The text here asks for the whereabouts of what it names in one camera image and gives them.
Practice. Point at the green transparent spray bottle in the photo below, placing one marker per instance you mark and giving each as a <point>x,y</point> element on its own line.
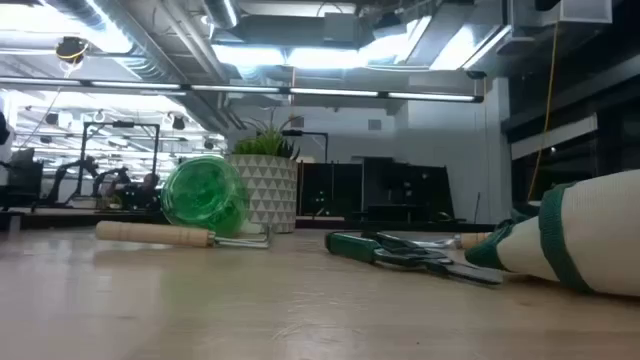
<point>205,195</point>

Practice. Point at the beige gardening bag green trim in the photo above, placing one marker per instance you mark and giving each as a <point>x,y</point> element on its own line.
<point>600,230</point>

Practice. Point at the black background robot arm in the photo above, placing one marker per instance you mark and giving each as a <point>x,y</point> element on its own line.
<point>107,176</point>
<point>62,175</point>

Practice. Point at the potted plant triangle-pattern white pot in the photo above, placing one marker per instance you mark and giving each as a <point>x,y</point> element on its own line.
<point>272,190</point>

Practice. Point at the black storage cabinet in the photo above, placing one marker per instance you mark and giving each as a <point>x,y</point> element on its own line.
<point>400,190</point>

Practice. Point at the long ceiling light bar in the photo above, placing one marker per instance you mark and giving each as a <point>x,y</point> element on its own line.
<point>235,88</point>

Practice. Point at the person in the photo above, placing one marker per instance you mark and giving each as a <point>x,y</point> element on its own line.
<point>148,182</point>

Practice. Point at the black office chair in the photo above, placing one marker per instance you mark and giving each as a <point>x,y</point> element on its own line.
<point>25,180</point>

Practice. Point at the black metal frame stand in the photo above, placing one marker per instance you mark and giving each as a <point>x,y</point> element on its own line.
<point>292,133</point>
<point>83,150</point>

